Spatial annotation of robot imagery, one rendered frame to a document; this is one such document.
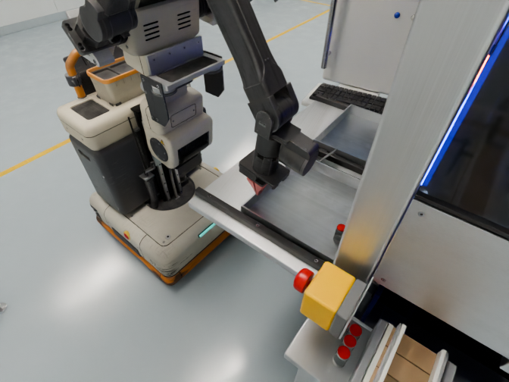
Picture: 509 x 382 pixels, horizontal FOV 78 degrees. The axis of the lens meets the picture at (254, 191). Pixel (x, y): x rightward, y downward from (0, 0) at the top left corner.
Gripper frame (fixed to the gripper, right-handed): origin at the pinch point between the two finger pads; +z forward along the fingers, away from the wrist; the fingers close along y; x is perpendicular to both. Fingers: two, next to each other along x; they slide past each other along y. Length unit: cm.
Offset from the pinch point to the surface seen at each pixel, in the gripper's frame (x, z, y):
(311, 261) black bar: -8.0, -1.1, 20.1
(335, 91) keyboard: 75, 12, -14
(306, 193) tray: 10.1, 2.6, 8.5
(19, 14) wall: 126, 154, -477
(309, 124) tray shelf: 39.0, 5.6, -7.5
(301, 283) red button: -19.3, -12.5, 21.5
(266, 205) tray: 0.4, 3.5, 2.7
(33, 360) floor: -68, 102, -53
